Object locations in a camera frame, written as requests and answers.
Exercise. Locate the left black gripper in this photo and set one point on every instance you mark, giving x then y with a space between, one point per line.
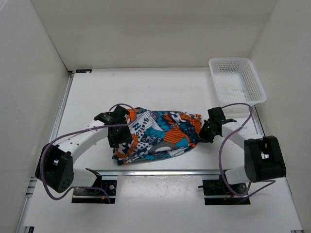
126 136

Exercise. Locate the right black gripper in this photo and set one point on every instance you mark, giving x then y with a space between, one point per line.
202 137

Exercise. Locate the colourful patterned shorts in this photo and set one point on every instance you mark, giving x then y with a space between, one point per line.
158 135

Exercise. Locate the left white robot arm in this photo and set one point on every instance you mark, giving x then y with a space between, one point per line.
55 167

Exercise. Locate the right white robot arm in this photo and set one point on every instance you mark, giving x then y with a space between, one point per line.
263 159

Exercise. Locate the white plastic basket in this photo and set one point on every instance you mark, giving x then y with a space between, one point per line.
236 81

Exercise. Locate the small black label sticker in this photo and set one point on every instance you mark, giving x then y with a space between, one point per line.
83 71

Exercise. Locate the right aluminium rail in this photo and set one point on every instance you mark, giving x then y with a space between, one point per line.
256 121

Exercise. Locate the front aluminium rail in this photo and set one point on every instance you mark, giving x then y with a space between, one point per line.
158 172

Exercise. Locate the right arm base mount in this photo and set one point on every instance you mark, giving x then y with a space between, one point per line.
217 194

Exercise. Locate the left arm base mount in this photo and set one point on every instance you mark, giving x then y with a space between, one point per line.
106 194

